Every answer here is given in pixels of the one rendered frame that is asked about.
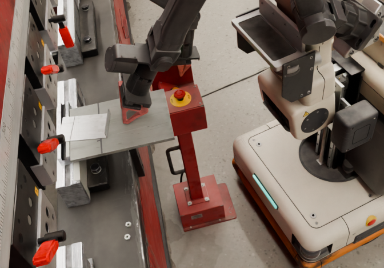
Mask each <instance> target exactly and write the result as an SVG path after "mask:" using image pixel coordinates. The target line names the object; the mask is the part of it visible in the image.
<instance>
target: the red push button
mask: <svg viewBox="0 0 384 268"><path fill-rule="evenodd" d="M185 95H186V93H185V91H184V90H181V89H180V90H176V91H175V92H174V97H175V98H176V99H177V100H178V101H182V100H183V99H184V97H185Z"/></svg>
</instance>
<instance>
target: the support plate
mask: <svg viewBox="0 0 384 268"><path fill-rule="evenodd" d="M150 97H151V102H152V104H151V106H150V108H148V110H149V111H148V113H147V114H145V115H143V116H141V117H138V118H136V119H135V120H133V121H132V122H130V123H129V124H125V123H123V120H122V109H121V104H120V98H119V99H114V100H110V101H106V102H101V103H99V114H106V113H107V110H108V108H109V110H110V113H111V114H110V122H109V130H108V135H107V138H102V151H103V153H102V154H101V143H100V141H98V142H97V140H100V139H90V140H82V141H70V161H71V163H73V162H78V161H83V160H87V159H91V158H96V157H101V156H104V155H109V154H114V153H118V152H122V151H126V150H131V149H136V148H139V147H144V146H149V145H154V144H157V143H162V142H167V141H172V140H175V138H174V132H173V127H172V124H171V119H170V114H169V109H168V106H167V101H166V96H165V91H164V89H160V90H155V91H150ZM136 112H137V111H132V110H128V111H127V112H126V118H127V119H129V118H130V117H131V116H133V115H134V114H135V113H136ZM94 114H98V105H97V103H96V104H93V105H88V106H83V107H78V108H74V109H70V117H75V116H82V115H94Z"/></svg>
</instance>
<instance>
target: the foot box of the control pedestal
mask: <svg viewBox="0 0 384 268"><path fill-rule="evenodd" d="M200 180H201V183H205V186H206V190H207V193H208V196H209V200H210V201H208V202H204V203H199V204H196V205H192V206H188V204H187V200H186V196H185V191H184V187H188V183H187V181H185V182H181V183H176V184H174V185H173V188H174V194H175V198H176V202H177V206H178V211H179V215H180V218H181V221H182V226H183V230H184V232H187V231H190V230H195V229H199V228H202V227H206V226H210V225H214V224H217V223H221V222H225V221H229V220H232V219H236V218H237V215H236V212H235V209H234V206H233V203H232V200H231V197H230V194H229V190H228V188H227V184H226V183H220V184H217V182H216V180H215V176H214V174H212V175H208V176H205V177H200Z"/></svg>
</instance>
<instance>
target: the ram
mask: <svg viewBox="0 0 384 268"><path fill-rule="evenodd" d="M15 6H16V0H0V139H1V130H2V120H3V110H4V104H5V95H6V85H7V75H8V69H9V60H10V50H11V40H12V34H13V25H14V16H15ZM29 7H30V0H24V4H23V16H22V28H21V40H20V47H19V58H18V70H17V82H16V88H15V101H14V112H13V124H12V131H11V142H10V155H9V166H8V173H7V185H6V196H5V208H4V215H3V227H2V239H1V250H0V268H9V258H10V244H11V230H12V222H13V208H14V194H15V180H16V172H17V158H18V144H19V130H20V121H21V107H22V93H23V79H24V71H25V57H26V43H27V28H28V21H29Z"/></svg>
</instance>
